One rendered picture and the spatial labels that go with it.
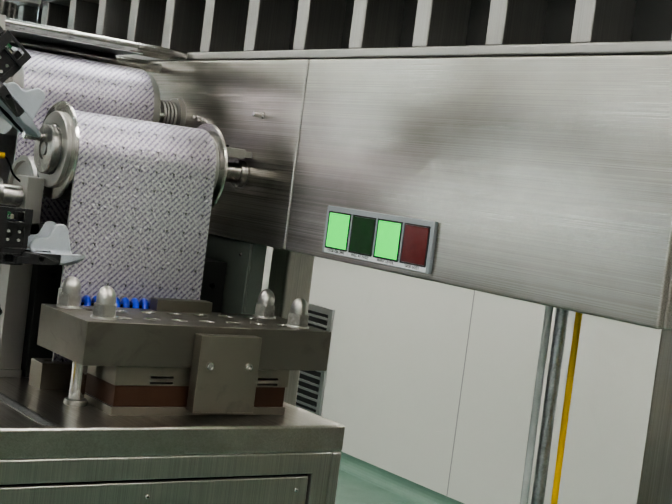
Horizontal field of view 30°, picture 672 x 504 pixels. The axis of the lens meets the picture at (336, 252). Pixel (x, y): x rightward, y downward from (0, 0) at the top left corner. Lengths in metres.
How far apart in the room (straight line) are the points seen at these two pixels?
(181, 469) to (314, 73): 0.64
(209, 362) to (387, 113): 0.43
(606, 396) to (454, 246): 2.97
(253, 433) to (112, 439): 0.22
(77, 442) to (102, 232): 0.38
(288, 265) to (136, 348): 0.57
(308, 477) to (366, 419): 3.74
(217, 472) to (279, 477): 0.11
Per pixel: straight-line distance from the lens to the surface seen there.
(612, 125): 1.47
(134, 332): 1.73
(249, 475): 1.80
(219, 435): 1.76
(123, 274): 1.93
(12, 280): 1.95
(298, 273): 2.25
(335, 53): 1.91
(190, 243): 1.98
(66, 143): 1.89
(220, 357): 1.78
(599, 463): 4.61
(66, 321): 1.76
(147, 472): 1.72
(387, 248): 1.74
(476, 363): 5.05
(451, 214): 1.65
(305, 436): 1.84
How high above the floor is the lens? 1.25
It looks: 3 degrees down
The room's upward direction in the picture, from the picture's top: 7 degrees clockwise
